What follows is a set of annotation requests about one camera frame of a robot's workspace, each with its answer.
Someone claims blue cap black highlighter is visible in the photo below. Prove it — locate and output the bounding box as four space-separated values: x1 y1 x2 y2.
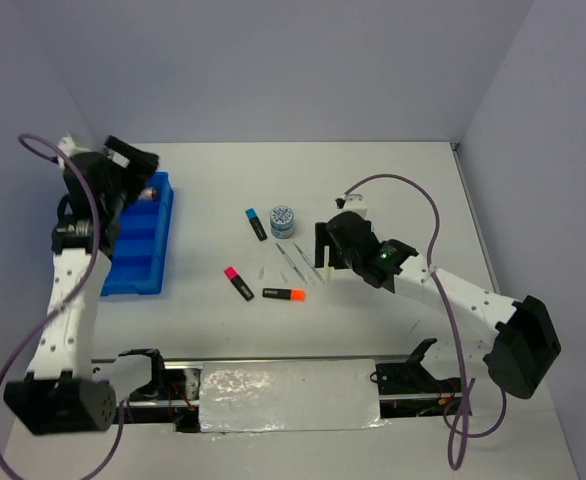
245 208 267 241

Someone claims pink cap black highlighter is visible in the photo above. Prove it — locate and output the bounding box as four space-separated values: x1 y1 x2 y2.
224 267 254 301

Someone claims blue compartment bin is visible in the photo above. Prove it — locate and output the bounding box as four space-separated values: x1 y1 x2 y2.
101 172 174 297

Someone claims orange cap black highlighter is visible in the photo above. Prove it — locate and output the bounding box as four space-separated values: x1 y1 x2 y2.
262 288 306 302

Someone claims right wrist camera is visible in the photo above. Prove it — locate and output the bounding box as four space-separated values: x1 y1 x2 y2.
335 193 368 219

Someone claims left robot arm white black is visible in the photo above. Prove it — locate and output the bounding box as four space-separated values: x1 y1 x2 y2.
3 136 169 436

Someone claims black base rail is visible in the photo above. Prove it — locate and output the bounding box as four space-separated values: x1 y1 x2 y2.
103 337 474 434

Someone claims silver foil plate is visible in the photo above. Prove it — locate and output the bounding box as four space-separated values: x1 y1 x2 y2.
199 359 382 433

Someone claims blue paint jar left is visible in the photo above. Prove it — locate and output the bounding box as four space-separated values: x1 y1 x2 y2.
269 205 295 239

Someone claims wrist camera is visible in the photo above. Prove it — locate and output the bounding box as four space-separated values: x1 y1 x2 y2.
335 193 368 219
57 132 89 158

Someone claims green slim pen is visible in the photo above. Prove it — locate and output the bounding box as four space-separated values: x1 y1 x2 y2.
293 242 325 284

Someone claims pink cap pencil tube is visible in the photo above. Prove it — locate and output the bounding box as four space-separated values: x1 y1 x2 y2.
137 187 159 202

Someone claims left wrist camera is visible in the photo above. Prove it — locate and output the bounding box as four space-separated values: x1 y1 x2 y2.
57 132 89 158

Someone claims blue slim pen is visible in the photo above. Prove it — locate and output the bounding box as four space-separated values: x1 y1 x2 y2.
275 242 316 285

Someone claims yellow slim highlighter pen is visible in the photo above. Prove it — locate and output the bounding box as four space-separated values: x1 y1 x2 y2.
323 246 332 283

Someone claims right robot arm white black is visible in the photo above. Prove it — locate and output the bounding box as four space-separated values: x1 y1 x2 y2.
314 211 561 399

